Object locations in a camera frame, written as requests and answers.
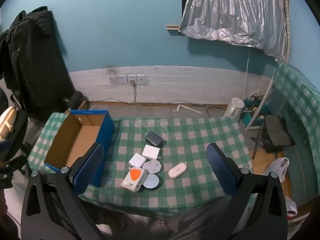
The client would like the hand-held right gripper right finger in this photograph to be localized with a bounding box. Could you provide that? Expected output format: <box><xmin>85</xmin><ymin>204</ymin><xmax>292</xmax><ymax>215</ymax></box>
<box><xmin>206</xmin><ymin>143</ymin><xmax>288</xmax><ymax>240</ymax></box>

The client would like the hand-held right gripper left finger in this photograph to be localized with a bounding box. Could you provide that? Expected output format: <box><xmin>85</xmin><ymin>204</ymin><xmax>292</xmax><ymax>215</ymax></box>
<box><xmin>21</xmin><ymin>142</ymin><xmax>107</xmax><ymax>240</ymax></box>

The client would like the blue cardboard box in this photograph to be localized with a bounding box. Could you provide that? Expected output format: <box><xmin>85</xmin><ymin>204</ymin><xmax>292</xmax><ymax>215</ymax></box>
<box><xmin>44</xmin><ymin>109</ymin><xmax>116</xmax><ymax>188</ymax></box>

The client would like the white oval case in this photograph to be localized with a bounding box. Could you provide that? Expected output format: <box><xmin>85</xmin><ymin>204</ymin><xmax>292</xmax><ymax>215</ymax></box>
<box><xmin>168</xmin><ymin>163</ymin><xmax>188</xmax><ymax>179</ymax></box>

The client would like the white device with orange patch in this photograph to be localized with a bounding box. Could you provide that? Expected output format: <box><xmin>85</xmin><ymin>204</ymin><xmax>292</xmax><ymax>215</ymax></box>
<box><xmin>121</xmin><ymin>167</ymin><xmax>148</xmax><ymax>193</ymax></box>

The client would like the white octagonal device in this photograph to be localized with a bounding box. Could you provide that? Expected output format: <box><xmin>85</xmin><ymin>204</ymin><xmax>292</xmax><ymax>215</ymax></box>
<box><xmin>142</xmin><ymin>159</ymin><xmax>163</xmax><ymax>175</ymax></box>

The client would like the round grey disc device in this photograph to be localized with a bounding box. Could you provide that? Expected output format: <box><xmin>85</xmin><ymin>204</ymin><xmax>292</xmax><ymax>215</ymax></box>
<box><xmin>142</xmin><ymin>174</ymin><xmax>163</xmax><ymax>190</ymax></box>

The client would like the dark grey charger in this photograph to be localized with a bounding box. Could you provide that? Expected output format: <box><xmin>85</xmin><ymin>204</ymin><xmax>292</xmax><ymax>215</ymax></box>
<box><xmin>145</xmin><ymin>131</ymin><xmax>163</xmax><ymax>148</ymax></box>

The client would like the green checkered tablecloth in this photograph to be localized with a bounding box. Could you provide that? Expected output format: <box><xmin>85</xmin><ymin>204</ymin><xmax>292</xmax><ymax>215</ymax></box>
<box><xmin>27</xmin><ymin>112</ymin><xmax>258</xmax><ymax>218</ymax></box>

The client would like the white charger with plug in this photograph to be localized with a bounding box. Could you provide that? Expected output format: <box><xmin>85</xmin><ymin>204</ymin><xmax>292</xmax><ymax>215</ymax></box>
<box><xmin>129</xmin><ymin>153</ymin><xmax>146</xmax><ymax>169</ymax></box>

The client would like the white plastic bag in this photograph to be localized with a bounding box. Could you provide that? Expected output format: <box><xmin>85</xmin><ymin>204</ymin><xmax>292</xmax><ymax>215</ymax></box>
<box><xmin>262</xmin><ymin>157</ymin><xmax>290</xmax><ymax>183</ymax></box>

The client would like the white square charger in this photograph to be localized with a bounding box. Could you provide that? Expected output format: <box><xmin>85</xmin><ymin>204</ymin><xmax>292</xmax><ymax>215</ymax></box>
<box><xmin>142</xmin><ymin>144</ymin><xmax>161</xmax><ymax>160</ymax></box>

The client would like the teal box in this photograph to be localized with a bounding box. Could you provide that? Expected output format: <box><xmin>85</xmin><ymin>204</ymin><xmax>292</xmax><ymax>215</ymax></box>
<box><xmin>243</xmin><ymin>99</ymin><xmax>271</xmax><ymax>127</ymax></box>

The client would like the white kettle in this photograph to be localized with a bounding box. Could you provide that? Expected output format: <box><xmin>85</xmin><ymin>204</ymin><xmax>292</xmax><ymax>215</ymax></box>
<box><xmin>223</xmin><ymin>97</ymin><xmax>245</xmax><ymax>118</ymax></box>

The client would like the black chair armrest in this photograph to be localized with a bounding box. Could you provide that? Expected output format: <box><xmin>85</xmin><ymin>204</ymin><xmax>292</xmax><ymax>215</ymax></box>
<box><xmin>63</xmin><ymin>91</ymin><xmax>85</xmax><ymax>108</ymax></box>

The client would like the black folding stool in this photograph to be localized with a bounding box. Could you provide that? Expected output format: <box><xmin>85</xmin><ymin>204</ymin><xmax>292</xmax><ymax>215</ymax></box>
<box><xmin>250</xmin><ymin>115</ymin><xmax>296</xmax><ymax>160</ymax></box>

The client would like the white strip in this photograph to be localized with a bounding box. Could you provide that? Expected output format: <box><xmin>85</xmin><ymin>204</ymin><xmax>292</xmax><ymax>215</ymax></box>
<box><xmin>176</xmin><ymin>103</ymin><xmax>201</xmax><ymax>115</ymax></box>

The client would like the black office chair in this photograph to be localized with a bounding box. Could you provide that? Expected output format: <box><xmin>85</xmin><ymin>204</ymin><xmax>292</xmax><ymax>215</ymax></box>
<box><xmin>0</xmin><ymin>87</ymin><xmax>30</xmax><ymax>188</ymax></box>

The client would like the white and red bag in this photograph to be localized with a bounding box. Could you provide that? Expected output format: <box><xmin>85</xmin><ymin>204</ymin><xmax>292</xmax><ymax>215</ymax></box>
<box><xmin>284</xmin><ymin>195</ymin><xmax>298</xmax><ymax>217</ymax></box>

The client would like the white framed board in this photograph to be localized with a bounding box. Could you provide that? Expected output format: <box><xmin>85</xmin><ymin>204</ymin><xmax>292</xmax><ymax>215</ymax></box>
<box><xmin>244</xmin><ymin>79</ymin><xmax>288</xmax><ymax>131</ymax></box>

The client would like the person's dark clothing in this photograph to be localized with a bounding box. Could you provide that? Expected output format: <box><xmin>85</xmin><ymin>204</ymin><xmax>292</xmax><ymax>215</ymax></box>
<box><xmin>94</xmin><ymin>196</ymin><xmax>234</xmax><ymax>240</ymax></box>

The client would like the beige wooden piece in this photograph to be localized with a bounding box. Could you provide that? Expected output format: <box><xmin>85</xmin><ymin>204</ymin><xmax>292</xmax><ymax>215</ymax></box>
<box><xmin>0</xmin><ymin>106</ymin><xmax>18</xmax><ymax>142</ymax></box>

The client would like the black jacket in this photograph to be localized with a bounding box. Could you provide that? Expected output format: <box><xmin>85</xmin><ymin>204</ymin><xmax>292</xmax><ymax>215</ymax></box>
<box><xmin>0</xmin><ymin>6</ymin><xmax>76</xmax><ymax>122</ymax></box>

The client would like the silver foil curtain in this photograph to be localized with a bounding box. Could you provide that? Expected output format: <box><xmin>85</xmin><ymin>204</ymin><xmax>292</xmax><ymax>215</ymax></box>
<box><xmin>179</xmin><ymin>0</ymin><xmax>290</xmax><ymax>62</ymax></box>

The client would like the grey plug with cable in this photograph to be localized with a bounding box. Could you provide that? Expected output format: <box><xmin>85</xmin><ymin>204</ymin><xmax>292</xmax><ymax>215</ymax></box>
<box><xmin>130</xmin><ymin>79</ymin><xmax>138</xmax><ymax>104</ymax></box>

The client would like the row of wall sockets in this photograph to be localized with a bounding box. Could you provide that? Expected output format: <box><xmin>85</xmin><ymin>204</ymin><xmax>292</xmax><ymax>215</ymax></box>
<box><xmin>109</xmin><ymin>74</ymin><xmax>148</xmax><ymax>85</ymax></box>

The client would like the white hanging cable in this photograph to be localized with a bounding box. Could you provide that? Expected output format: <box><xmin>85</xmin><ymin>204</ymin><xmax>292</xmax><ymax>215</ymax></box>
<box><xmin>243</xmin><ymin>49</ymin><xmax>251</xmax><ymax>100</ymax></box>

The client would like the green checkered wall cloth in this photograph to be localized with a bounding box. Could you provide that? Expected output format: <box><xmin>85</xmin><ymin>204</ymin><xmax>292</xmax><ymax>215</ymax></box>
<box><xmin>272</xmin><ymin>59</ymin><xmax>320</xmax><ymax>202</ymax></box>

